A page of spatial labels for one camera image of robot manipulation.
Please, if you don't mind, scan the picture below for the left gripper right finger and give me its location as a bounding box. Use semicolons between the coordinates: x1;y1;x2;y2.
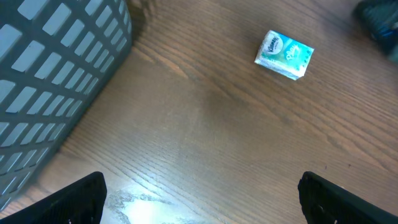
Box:
298;171;397;224

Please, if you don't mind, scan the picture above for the teal silver small box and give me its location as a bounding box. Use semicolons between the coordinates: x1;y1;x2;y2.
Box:
254;30;314;80

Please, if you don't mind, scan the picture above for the grey plastic mesh basket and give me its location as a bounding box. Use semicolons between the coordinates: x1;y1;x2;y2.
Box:
1;0;132;209

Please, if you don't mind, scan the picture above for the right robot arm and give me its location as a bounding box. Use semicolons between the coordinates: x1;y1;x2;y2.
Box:
353;0;397;63

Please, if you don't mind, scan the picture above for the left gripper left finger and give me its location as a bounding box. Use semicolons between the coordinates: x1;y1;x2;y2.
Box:
1;171;107;224

